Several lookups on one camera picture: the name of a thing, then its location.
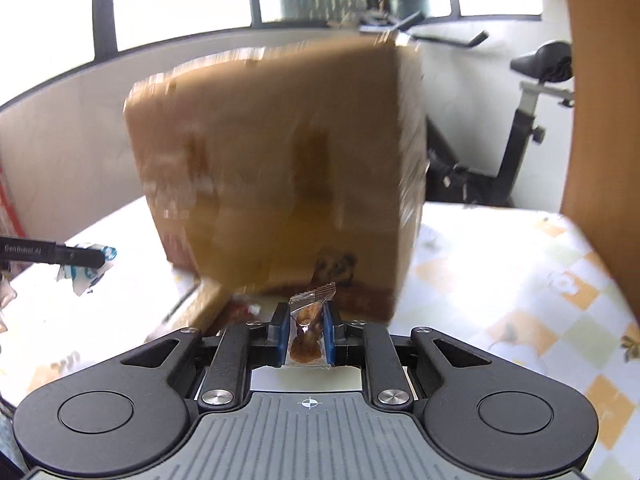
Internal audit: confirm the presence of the wooden door panel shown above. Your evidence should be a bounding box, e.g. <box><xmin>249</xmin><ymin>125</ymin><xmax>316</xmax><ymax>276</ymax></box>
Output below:
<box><xmin>556</xmin><ymin>0</ymin><xmax>640</xmax><ymax>322</ymax></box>

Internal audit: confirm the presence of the dark-framed window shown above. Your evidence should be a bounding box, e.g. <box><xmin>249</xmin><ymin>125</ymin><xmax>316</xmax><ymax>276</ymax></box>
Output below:
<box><xmin>92</xmin><ymin>0</ymin><xmax>545</xmax><ymax>55</ymax></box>

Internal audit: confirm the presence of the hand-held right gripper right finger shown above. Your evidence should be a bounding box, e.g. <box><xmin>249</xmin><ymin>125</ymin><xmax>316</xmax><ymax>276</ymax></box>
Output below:
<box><xmin>322</xmin><ymin>302</ymin><xmax>496</xmax><ymax>409</ymax></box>

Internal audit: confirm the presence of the plastic-wrapped cardboard box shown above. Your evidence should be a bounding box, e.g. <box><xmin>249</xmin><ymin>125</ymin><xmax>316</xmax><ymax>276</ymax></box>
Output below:
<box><xmin>122</xmin><ymin>35</ymin><xmax>430</xmax><ymax>333</ymax></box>

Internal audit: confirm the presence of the blue and white snack packet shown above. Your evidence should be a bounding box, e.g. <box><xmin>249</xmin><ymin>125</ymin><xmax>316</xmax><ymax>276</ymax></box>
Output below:
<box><xmin>54</xmin><ymin>241</ymin><xmax>119</xmax><ymax>297</ymax></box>

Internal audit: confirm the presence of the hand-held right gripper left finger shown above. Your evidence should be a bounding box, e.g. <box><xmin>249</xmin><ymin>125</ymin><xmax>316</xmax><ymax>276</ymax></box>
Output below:
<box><xmin>120</xmin><ymin>304</ymin><xmax>291</xmax><ymax>409</ymax></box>

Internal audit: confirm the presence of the small clear nut packet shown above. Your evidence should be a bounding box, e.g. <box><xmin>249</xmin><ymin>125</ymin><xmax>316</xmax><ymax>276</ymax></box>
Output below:
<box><xmin>287</xmin><ymin>281</ymin><xmax>337</xmax><ymax>368</ymax></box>

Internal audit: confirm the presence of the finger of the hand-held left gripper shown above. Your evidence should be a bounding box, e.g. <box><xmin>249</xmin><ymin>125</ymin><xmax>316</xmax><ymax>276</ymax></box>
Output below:
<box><xmin>47</xmin><ymin>243</ymin><xmax>107</xmax><ymax>271</ymax></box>

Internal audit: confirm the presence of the black exercise bike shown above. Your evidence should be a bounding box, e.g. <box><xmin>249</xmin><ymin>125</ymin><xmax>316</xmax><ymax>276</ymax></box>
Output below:
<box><xmin>357</xmin><ymin>10</ymin><xmax>577</xmax><ymax>209</ymax></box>

